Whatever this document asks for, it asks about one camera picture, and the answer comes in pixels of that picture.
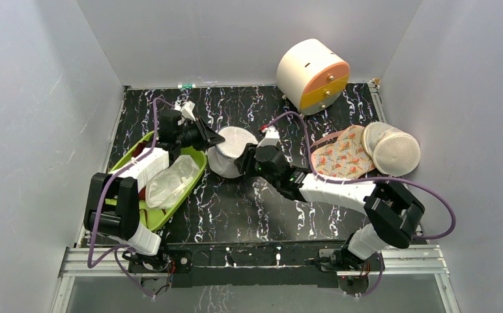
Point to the green plastic basket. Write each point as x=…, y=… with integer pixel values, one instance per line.
x=200, y=159

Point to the floral mesh laundry pouch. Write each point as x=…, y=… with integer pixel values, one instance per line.
x=341, y=154

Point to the round white drawer cabinet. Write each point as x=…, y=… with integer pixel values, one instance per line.
x=311, y=76

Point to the white mesh laundry bag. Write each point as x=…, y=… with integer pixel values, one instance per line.
x=221, y=157

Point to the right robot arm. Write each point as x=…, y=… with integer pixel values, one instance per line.
x=393, y=212

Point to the green white marker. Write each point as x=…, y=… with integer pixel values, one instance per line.
x=186, y=86

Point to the dark red garment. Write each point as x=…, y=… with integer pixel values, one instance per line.
x=153, y=218

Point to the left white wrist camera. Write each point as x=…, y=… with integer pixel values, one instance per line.
x=187, y=110

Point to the white garment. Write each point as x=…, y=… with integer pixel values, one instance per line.
x=168, y=187

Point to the beige mesh laundry bag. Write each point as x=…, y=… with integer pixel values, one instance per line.
x=392, y=151

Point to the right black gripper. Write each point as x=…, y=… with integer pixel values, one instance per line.
x=246, y=160

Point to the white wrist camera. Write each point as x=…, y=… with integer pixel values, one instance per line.
x=271, y=136
x=187, y=110

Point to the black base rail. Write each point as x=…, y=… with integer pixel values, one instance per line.
x=268, y=263

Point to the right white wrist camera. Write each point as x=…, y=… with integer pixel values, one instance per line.
x=271, y=136

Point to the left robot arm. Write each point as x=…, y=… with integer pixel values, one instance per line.
x=112, y=208

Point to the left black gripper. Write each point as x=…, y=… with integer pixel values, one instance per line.
x=206, y=134

